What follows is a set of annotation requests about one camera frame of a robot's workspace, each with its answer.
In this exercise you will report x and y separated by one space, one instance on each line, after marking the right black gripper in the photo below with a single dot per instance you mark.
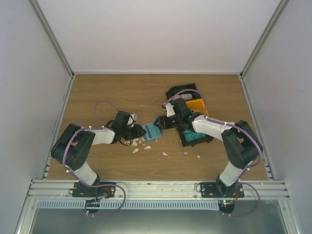
163 123

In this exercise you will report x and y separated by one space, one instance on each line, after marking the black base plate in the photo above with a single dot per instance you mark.
212 190
106 190

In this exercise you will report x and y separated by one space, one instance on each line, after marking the black card tray far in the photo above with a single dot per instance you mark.
183 89

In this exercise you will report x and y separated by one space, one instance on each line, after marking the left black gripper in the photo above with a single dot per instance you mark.
138 133

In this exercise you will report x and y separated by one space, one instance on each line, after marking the black card tray near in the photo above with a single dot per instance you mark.
206 139

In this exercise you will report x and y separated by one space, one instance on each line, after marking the slotted grey cable duct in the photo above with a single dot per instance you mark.
131 204

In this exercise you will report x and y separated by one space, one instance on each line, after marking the aluminium front rail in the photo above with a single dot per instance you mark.
159 190

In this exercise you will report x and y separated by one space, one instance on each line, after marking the red white cards in tray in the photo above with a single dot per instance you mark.
186 96

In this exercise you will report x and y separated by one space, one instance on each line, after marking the orange card tray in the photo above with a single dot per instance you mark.
196 105

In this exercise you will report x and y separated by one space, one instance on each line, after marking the teal credit card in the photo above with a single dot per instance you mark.
192 136
151 131

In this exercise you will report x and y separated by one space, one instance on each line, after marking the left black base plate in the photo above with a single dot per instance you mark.
106 190

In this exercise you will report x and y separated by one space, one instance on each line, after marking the black card tray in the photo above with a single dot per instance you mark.
183 89
206 139

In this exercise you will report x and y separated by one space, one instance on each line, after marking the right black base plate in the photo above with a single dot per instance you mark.
212 190

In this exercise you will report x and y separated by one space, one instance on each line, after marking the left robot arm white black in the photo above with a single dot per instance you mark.
73 146

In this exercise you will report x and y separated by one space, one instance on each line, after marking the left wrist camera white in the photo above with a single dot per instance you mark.
132 119

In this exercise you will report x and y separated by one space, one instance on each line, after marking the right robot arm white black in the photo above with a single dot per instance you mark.
241 145

